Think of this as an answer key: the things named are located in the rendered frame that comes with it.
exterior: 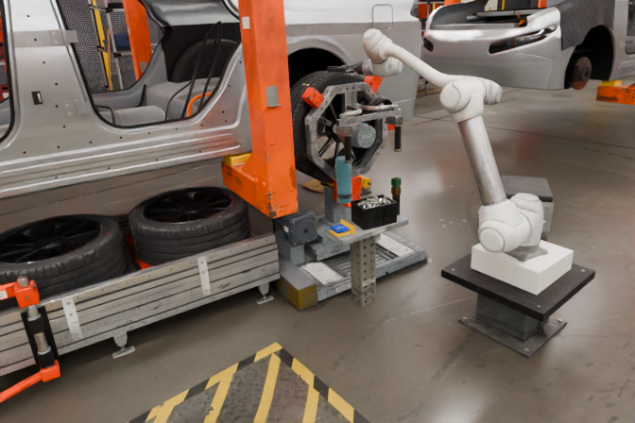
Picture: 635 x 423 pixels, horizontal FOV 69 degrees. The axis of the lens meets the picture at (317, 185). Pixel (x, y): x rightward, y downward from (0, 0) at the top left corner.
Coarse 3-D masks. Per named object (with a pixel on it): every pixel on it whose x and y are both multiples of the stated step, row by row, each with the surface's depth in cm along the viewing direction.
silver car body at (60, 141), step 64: (0, 0) 202; (192, 0) 409; (320, 0) 276; (384, 0) 299; (64, 64) 217; (192, 64) 392; (0, 128) 279; (64, 128) 224; (128, 128) 242; (192, 128) 257; (0, 192) 216
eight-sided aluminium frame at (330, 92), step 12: (348, 84) 261; (360, 84) 260; (324, 96) 254; (372, 96) 267; (312, 108) 254; (324, 108) 251; (312, 120) 249; (384, 120) 276; (312, 132) 251; (384, 132) 278; (312, 144) 253; (384, 144) 280; (312, 156) 255; (372, 156) 278; (324, 168) 262; (360, 168) 276
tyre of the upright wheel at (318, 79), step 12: (324, 72) 272; (300, 84) 266; (312, 84) 258; (324, 84) 257; (336, 84) 262; (300, 96) 257; (300, 108) 254; (300, 120) 255; (300, 132) 257; (300, 144) 259; (372, 144) 287; (300, 156) 261; (300, 168) 272; (312, 168) 267; (324, 180) 275
